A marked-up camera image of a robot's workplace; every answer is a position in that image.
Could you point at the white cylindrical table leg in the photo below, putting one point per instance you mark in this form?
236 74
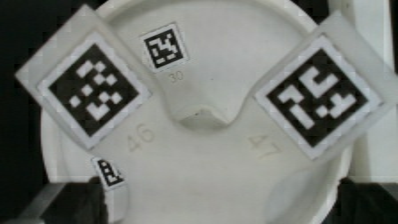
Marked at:
202 120

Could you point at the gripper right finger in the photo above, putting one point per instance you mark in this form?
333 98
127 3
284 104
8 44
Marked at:
367 204

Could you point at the white round table top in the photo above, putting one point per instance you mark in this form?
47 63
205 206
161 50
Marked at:
225 176

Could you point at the white cross-shaped table base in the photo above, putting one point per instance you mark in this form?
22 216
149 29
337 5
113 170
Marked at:
326 92

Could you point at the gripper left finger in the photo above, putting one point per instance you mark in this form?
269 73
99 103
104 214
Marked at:
69 204

